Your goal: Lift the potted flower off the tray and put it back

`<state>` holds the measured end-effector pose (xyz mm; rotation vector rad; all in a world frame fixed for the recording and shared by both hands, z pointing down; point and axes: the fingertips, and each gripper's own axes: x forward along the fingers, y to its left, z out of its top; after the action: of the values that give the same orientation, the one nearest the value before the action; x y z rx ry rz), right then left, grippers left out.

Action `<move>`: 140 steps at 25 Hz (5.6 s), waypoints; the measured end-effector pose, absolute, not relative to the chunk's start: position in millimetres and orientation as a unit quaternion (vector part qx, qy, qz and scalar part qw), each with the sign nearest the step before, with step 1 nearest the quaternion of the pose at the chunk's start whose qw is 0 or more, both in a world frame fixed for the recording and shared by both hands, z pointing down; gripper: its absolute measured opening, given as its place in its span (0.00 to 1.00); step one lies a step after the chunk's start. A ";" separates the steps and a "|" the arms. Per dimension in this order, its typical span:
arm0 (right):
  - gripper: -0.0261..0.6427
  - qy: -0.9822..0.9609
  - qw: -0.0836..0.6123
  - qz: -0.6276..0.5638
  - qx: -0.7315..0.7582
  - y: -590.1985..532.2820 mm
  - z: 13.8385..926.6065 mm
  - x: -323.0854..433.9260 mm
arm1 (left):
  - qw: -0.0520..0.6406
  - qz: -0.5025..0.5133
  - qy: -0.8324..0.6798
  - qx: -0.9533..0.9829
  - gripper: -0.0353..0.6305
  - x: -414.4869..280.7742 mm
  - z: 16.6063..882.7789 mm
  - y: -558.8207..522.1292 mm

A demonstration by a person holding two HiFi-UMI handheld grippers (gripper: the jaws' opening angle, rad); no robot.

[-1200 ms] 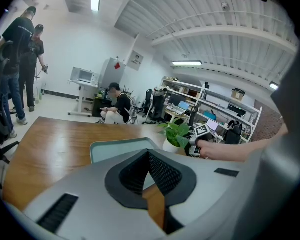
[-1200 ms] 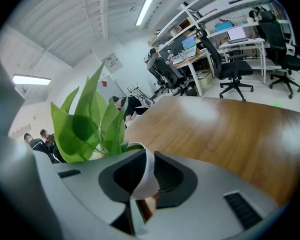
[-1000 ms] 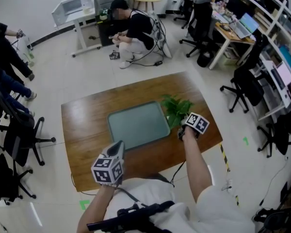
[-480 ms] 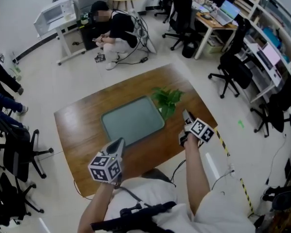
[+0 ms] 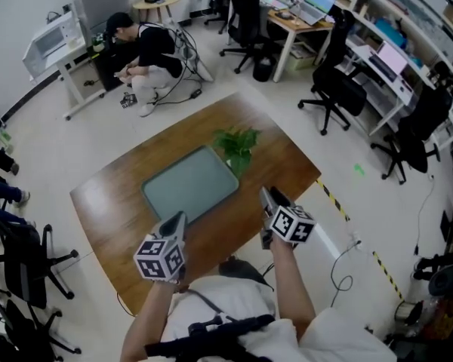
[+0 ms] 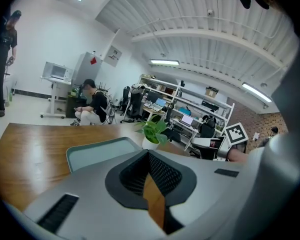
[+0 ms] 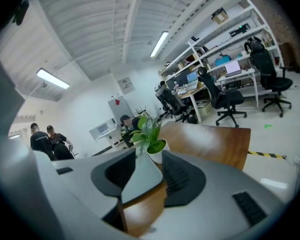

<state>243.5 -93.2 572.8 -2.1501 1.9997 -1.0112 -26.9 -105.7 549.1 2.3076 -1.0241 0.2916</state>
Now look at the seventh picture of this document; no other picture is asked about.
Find white microwave oven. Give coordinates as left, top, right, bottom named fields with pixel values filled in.
left=89, top=118, right=117, bottom=141

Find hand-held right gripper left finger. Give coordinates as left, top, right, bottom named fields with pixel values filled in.
left=90, top=148, right=137, bottom=198

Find white shelving unit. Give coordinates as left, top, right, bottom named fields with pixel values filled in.
left=158, top=0, right=285, bottom=100

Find black office chair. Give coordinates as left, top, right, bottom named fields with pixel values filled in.
left=249, top=42, right=294, bottom=118
left=198, top=67, right=248, bottom=128

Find black low cabinet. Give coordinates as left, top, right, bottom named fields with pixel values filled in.
left=121, top=131, right=136, bottom=149

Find green potted plant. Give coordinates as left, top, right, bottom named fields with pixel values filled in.
left=128, top=115, right=171, bottom=165

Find yellow black hazard tape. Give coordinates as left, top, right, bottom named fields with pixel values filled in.
left=247, top=150, right=288, bottom=160

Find black computer monitor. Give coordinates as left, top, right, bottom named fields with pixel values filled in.
left=166, top=72, right=188, bottom=92

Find white rolling stand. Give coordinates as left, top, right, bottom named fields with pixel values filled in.
left=93, top=131, right=124, bottom=150

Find pale storage box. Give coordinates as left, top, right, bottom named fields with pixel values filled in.
left=196, top=101, right=213, bottom=116

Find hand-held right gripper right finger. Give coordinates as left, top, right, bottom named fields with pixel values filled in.
left=161, top=149, right=207, bottom=208

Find grey-green rectangular tray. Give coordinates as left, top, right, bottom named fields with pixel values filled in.
left=117, top=153, right=164, bottom=234

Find open silver laptop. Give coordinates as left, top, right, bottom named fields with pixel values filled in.
left=186, top=71, right=200, bottom=90

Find black chair with grey jacket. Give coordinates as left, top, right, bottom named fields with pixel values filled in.
left=155, top=80, right=189, bottom=123

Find long ceiling light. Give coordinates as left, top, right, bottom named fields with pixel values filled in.
left=36, top=68, right=71, bottom=90
left=149, top=31, right=170, bottom=58

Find laptop with pink screen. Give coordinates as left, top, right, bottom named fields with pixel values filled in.
left=224, top=60, right=242, bottom=78

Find wooden desk with white legs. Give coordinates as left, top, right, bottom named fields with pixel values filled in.
left=177, top=83, right=214, bottom=124

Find grey wall poster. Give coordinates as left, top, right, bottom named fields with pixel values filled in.
left=117, top=77, right=136, bottom=95

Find grey metal cabinet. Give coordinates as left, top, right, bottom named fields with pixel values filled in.
left=107, top=96, right=135, bottom=121

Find cardboard box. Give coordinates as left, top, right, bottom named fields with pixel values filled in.
left=211, top=7, right=230, bottom=25

